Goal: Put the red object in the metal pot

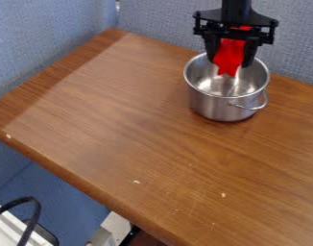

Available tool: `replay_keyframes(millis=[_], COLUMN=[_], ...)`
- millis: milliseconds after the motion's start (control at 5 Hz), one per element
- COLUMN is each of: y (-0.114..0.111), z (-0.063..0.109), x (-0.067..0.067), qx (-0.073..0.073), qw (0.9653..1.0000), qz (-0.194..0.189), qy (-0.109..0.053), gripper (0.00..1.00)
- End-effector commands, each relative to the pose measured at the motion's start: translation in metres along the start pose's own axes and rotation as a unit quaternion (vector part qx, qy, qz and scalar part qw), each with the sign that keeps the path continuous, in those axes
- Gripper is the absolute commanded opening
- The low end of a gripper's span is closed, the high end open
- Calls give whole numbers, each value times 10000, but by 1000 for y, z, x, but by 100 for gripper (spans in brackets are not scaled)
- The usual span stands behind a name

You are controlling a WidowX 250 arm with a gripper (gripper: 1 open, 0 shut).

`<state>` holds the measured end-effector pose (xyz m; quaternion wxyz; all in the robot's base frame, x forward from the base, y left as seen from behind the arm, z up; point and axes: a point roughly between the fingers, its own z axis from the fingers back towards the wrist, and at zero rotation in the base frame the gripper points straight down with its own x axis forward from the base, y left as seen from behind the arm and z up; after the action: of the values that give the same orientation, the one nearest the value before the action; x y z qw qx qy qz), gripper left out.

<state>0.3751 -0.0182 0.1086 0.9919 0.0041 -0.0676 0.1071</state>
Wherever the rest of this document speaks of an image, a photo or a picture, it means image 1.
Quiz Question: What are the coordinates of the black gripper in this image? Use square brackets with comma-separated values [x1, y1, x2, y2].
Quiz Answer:
[193, 0, 278, 68]

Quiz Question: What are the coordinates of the red star-shaped bar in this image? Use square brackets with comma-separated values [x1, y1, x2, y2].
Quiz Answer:
[213, 37, 246, 77]

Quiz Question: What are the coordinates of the white appliance at corner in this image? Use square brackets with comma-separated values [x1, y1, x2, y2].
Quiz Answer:
[0, 197, 52, 246]

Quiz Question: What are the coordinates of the metal pot with handle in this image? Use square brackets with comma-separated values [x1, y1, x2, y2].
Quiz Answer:
[183, 53, 270, 122]

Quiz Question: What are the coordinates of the white table frame part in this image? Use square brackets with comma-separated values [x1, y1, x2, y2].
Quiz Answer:
[84, 211, 132, 246]

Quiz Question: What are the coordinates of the black cable loop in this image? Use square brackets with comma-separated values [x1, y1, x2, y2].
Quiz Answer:
[0, 195, 43, 246]

